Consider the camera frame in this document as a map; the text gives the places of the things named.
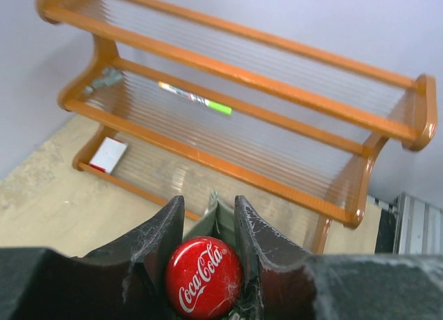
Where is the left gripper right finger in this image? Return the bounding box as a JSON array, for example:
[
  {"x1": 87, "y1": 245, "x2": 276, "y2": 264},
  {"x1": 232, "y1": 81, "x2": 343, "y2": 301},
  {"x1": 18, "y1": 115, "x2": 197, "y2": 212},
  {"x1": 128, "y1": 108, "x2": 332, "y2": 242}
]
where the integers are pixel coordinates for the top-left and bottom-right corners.
[{"x1": 234, "y1": 195, "x2": 316, "y2": 319}]

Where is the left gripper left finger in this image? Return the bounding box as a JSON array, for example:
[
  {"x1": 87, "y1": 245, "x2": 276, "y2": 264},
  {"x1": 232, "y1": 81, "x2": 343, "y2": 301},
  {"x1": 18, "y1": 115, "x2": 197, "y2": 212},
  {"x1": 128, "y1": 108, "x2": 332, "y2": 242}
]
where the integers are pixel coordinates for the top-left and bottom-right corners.
[{"x1": 86, "y1": 195, "x2": 185, "y2": 319}]

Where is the glass cola bottle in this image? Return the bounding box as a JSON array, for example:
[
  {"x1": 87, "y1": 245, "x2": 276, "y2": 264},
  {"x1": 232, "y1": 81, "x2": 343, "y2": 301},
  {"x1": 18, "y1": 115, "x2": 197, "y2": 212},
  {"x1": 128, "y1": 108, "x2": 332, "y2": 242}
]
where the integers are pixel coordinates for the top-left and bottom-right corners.
[{"x1": 165, "y1": 236, "x2": 243, "y2": 319}]

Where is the green canvas bag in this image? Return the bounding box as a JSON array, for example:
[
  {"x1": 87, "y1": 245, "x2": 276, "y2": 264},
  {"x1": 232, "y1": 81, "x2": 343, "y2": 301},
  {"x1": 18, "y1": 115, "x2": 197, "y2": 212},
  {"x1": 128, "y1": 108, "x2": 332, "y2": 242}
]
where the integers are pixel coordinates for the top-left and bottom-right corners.
[{"x1": 183, "y1": 191, "x2": 236, "y2": 249}]

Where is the white red small box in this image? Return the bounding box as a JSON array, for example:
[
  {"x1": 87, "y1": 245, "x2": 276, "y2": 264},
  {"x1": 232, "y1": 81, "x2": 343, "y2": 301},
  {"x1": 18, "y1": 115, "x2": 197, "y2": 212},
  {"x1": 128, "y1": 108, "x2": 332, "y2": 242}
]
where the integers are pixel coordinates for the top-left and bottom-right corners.
[{"x1": 89, "y1": 137, "x2": 128, "y2": 175}]

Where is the orange wooden shelf rack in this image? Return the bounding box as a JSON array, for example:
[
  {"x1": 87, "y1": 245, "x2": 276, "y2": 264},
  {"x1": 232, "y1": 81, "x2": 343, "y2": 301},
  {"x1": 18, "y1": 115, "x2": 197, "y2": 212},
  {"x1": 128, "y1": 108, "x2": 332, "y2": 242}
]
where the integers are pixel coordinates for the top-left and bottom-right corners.
[{"x1": 36, "y1": 0, "x2": 437, "y2": 253}]

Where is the green marker on shelf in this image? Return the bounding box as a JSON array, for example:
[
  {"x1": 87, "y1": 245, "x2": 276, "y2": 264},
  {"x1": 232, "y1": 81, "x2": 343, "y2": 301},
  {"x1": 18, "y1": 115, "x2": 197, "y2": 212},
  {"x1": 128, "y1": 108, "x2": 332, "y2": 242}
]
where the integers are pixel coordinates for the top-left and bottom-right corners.
[{"x1": 158, "y1": 82, "x2": 232, "y2": 116}]

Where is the grey metal clip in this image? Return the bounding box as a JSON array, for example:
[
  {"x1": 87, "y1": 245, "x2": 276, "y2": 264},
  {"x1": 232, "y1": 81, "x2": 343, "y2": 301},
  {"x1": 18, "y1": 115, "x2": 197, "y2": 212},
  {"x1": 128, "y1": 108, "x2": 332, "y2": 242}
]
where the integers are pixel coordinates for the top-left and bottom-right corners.
[{"x1": 83, "y1": 68, "x2": 123, "y2": 95}]

